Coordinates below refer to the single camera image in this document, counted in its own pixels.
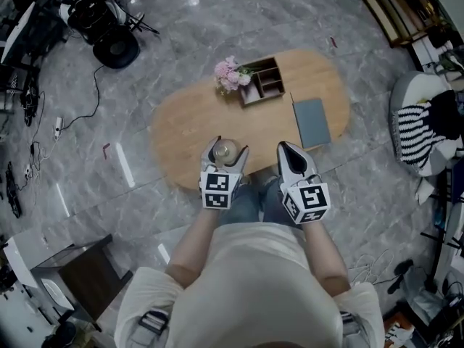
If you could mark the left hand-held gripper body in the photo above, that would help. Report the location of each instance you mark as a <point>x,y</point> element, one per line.
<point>217,190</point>

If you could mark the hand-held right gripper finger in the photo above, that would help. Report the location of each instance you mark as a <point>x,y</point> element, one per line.
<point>310,165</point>
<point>283,165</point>

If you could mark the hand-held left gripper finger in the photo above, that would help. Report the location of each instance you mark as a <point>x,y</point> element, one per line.
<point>239,163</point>
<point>207,156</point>

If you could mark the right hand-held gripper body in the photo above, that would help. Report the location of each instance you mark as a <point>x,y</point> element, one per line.
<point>308,201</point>

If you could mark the small glass jar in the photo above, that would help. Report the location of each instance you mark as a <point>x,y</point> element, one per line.
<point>224,152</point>

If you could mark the person's left forearm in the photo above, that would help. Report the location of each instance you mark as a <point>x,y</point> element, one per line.
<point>192,248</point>

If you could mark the person's right forearm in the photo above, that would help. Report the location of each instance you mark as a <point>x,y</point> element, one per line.
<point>326,259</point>

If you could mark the wooden oval coffee table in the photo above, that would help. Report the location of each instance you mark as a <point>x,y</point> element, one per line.
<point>188,125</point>

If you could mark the person's blue jeans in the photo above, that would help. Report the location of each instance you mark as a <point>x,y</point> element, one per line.
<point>246,203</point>

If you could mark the grey notebook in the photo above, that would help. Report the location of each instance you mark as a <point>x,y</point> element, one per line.
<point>312,123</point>

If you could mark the dark wooden organizer box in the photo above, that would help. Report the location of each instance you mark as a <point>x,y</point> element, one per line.
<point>253,94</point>

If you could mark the pink flower bouquet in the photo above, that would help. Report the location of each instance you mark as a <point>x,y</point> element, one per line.
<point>228,76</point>

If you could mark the dark red tape strip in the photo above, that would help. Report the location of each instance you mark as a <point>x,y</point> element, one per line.
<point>333,42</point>
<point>106,151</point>

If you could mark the person's cream shirt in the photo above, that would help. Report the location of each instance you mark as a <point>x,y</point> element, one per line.
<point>250,288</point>

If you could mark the black white striped blanket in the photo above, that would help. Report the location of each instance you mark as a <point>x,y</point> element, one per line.
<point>417,132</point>

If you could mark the grey white beanbag chair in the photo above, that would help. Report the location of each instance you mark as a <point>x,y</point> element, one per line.
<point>413,85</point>

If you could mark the black clothing pile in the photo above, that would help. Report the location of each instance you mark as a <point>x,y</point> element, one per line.
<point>447,114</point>

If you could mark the dark wooden side table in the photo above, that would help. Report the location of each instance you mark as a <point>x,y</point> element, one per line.
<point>94,277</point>

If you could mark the white power strip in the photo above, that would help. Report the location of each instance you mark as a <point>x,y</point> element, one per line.
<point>58,128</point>

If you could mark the black white round robot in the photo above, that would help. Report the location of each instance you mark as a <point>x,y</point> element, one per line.
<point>105,27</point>

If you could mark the wooden framed glass cabinet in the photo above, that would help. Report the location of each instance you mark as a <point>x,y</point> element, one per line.
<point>406,9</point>

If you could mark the white oval device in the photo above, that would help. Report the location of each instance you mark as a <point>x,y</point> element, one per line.
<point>56,294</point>

